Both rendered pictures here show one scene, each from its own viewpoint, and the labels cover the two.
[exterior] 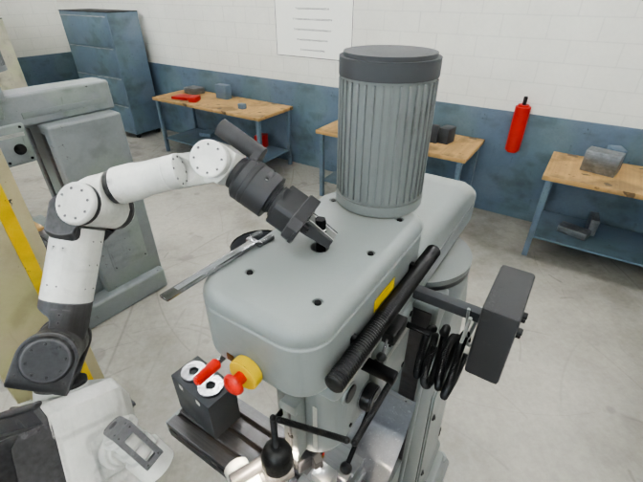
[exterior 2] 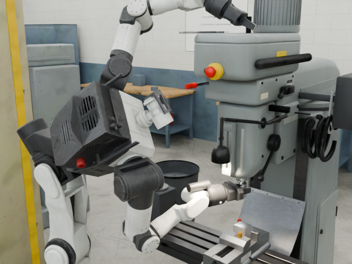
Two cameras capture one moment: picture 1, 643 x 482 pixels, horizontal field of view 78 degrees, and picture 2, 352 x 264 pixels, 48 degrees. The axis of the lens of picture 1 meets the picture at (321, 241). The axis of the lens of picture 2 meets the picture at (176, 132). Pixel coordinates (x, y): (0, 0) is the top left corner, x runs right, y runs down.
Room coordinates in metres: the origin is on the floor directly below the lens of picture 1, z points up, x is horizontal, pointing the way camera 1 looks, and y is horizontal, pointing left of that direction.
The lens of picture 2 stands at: (-0.97, 0.14, 1.90)
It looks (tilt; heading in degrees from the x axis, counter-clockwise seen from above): 15 degrees down; 5
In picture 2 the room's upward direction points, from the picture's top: straight up
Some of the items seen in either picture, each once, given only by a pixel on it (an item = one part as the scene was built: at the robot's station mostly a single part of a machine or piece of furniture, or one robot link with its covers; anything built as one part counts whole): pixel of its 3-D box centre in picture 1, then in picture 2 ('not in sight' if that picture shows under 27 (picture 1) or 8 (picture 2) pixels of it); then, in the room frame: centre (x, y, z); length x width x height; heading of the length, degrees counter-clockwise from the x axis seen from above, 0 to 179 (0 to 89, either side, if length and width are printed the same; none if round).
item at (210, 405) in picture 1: (206, 395); (153, 200); (0.93, 0.43, 1.03); 0.22 x 0.12 x 0.20; 51
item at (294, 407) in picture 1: (294, 426); (229, 149); (0.55, 0.06, 1.45); 0.04 x 0.04 x 0.21; 57
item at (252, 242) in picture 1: (221, 262); (201, 32); (0.58, 0.18, 1.89); 0.24 x 0.04 x 0.01; 144
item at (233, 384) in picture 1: (235, 382); (211, 72); (0.43, 0.14, 1.76); 0.04 x 0.03 x 0.04; 57
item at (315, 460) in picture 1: (292, 456); (223, 193); (0.59, 0.08, 1.24); 0.13 x 0.12 x 0.10; 34
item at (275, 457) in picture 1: (277, 453); (220, 153); (0.48, 0.10, 1.45); 0.07 x 0.07 x 0.06
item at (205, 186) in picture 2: (252, 474); (199, 194); (0.53, 0.18, 1.25); 0.11 x 0.11 x 0.11; 34
